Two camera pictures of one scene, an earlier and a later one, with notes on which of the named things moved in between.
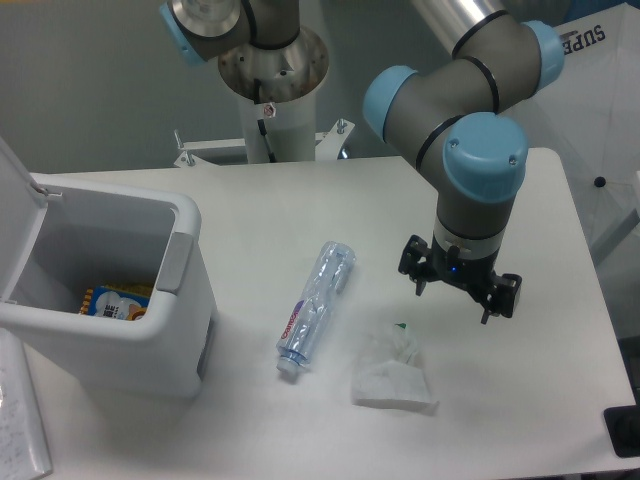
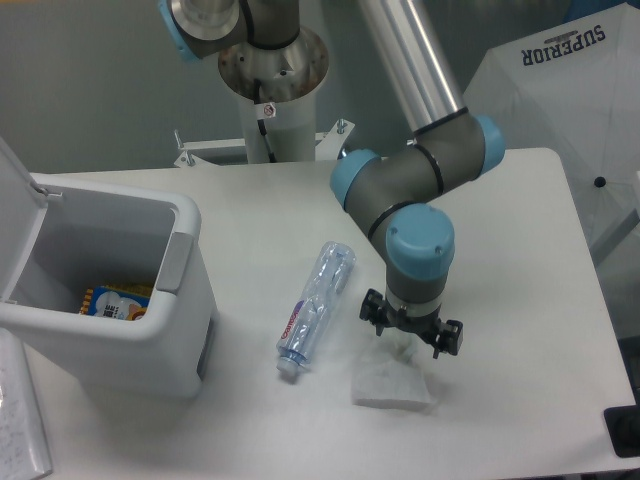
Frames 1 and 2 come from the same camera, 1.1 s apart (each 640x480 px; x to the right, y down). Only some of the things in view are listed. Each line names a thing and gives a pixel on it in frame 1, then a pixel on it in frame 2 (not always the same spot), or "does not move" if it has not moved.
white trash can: [63, 235] does not move
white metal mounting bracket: [326, 148] does not move
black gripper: [472, 273] to [423, 327]
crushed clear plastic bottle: [304, 328] does not move
